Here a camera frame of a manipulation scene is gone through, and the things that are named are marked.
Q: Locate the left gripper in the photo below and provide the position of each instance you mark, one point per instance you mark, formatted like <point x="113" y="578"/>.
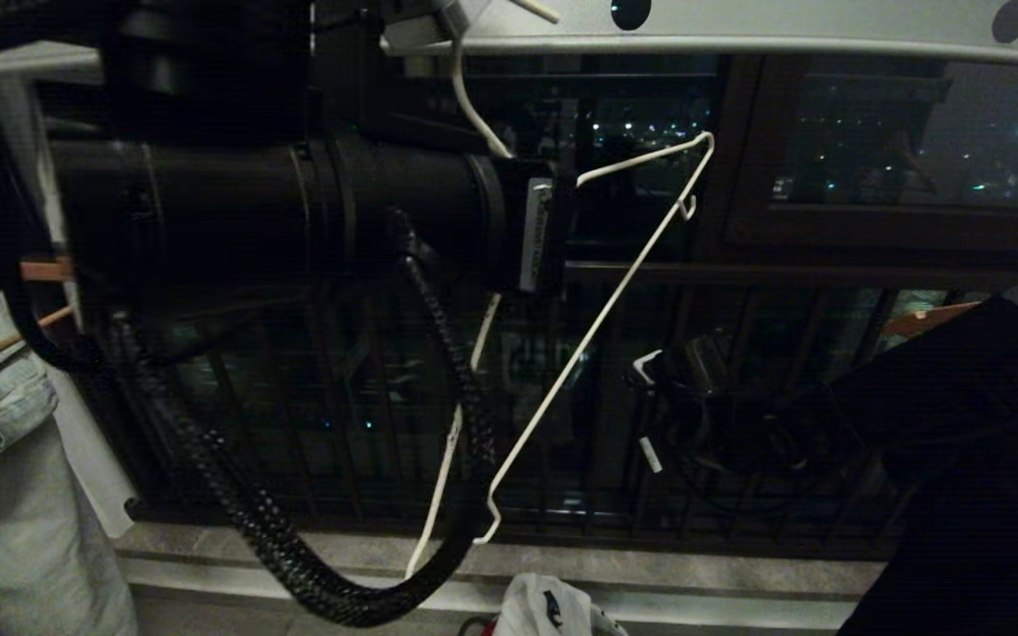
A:
<point x="438" y="212"/>

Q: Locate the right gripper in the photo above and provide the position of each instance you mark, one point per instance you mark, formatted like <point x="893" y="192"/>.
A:
<point x="695" y="424"/>

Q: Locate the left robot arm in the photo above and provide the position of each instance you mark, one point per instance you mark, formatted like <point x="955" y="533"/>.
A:
<point x="200" y="203"/>

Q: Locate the white garment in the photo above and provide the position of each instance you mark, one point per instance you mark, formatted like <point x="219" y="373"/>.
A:
<point x="544" y="608"/>

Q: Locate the black garment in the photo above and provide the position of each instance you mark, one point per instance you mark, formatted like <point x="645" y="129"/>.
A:
<point x="977" y="459"/>

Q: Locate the dark balcony railing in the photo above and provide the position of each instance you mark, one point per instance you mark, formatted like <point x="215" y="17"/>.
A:
<point x="368" y="371"/>

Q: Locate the light blue jeans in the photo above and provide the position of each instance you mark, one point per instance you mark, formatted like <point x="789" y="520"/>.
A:
<point x="14" y="495"/>

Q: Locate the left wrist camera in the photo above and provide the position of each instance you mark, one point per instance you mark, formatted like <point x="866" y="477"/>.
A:
<point x="419" y="34"/>

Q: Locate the brown window frame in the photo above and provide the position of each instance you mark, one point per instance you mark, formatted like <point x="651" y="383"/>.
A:
<point x="743" y="159"/>

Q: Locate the grey drying rail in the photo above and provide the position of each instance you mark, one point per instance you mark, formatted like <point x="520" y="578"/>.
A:
<point x="783" y="31"/>

